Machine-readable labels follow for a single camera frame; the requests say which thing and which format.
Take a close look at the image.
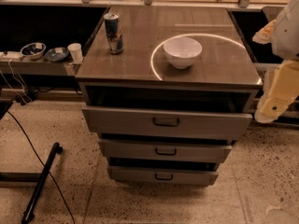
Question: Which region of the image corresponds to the grey drawer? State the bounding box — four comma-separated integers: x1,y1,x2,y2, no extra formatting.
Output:
107,166,218,186
99,139,232,163
82,106,251,140

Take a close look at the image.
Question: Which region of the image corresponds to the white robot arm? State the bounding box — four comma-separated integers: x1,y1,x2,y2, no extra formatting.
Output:
252,0,299,123

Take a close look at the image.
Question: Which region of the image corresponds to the grey drawer cabinet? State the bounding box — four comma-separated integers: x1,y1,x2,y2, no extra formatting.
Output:
76,6,262,186

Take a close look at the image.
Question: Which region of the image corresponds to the grey top drawer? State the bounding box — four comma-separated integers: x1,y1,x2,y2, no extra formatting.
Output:
82,106,251,140

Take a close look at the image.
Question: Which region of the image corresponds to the grey bottom drawer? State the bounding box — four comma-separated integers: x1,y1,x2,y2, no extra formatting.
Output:
107,166,218,186

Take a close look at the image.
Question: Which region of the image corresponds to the grey chair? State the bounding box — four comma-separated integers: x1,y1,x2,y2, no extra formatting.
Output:
262,6,284,21

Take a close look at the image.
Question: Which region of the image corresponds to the blue energy drink can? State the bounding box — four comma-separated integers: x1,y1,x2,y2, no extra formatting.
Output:
104,12,123,54

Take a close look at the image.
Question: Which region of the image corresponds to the white paper cup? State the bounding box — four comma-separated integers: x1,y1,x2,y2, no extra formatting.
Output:
67,43,83,63

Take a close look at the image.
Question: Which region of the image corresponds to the blue plate on shelf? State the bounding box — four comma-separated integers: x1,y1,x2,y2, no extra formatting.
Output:
45,47,69,63

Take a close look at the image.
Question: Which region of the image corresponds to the white bowl on shelf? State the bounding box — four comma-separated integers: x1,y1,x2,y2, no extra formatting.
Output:
21,42,46,60

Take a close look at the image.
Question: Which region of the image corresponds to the grey low side shelf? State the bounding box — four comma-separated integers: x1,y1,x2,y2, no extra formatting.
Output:
0,59,81,77

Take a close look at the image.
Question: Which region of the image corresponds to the white power strip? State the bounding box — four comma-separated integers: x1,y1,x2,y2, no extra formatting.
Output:
0,51,22,61

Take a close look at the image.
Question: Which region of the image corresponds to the black table leg base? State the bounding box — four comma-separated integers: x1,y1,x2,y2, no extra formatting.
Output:
0,143,63,224

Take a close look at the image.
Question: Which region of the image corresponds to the black floor cable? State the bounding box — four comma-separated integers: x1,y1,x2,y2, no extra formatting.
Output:
6,109,77,224

